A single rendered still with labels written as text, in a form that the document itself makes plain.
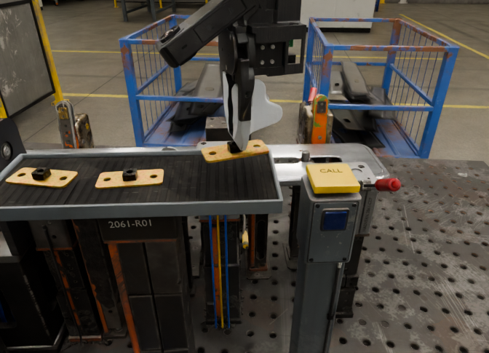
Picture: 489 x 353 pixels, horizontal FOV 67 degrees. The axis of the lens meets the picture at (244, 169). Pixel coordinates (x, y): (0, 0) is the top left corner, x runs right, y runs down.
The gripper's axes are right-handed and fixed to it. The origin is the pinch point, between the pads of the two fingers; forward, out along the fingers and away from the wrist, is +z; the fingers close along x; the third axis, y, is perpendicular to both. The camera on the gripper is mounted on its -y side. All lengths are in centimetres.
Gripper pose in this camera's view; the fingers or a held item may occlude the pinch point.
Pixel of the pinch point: (234, 137)
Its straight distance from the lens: 47.5
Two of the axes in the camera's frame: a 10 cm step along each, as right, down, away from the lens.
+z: 0.0, 8.7, 5.0
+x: -3.0, -4.8, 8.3
